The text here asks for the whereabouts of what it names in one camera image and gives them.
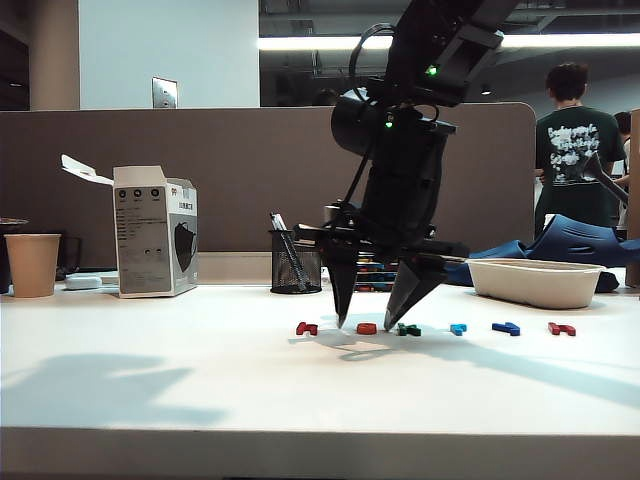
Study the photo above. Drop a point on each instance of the black container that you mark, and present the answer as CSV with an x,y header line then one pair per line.
x,y
71,256

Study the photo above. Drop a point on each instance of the blue rubber clog shoes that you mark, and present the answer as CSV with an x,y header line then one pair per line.
x,y
575,240

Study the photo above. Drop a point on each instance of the brown paper cup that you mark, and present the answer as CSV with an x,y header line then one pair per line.
x,y
32,267

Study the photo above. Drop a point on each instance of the dark blue letter y magnet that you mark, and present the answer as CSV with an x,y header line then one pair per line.
x,y
505,328

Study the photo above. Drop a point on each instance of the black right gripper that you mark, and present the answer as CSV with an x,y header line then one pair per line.
x,y
405,190

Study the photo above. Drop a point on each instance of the brown wooden board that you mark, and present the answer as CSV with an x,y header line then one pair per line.
x,y
634,200

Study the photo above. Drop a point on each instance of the clear ballpoint pen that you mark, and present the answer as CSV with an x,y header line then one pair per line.
x,y
276,222

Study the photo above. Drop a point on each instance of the orange letter o magnet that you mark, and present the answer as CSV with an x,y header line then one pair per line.
x,y
366,328

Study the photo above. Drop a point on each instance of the light blue letter r magnet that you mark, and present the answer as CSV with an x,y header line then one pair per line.
x,y
457,329

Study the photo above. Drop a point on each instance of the small white case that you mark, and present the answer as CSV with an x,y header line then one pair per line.
x,y
82,282

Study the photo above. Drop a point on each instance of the beige oval paper tray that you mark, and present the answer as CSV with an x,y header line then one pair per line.
x,y
532,287

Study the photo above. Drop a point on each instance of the white face mask box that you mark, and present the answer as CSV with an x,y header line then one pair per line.
x,y
142,240

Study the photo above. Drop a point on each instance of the person in dark green shirt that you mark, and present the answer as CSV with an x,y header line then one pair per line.
x,y
575,150

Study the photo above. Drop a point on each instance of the red letter h magnet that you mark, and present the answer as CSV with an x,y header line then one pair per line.
x,y
303,329
559,328

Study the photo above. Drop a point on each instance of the black mesh pen holder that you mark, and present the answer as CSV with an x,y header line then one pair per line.
x,y
295,267

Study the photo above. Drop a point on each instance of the green letter k magnet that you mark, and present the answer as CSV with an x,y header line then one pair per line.
x,y
410,330

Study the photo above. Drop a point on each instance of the brown desk partition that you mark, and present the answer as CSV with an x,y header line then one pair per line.
x,y
200,175

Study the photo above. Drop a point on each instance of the ceiling light strip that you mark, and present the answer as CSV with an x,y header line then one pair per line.
x,y
310,43

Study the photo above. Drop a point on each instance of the metal wall plate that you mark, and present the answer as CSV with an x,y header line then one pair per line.
x,y
164,93

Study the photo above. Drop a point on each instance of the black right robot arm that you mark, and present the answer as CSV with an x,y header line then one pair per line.
x,y
425,40

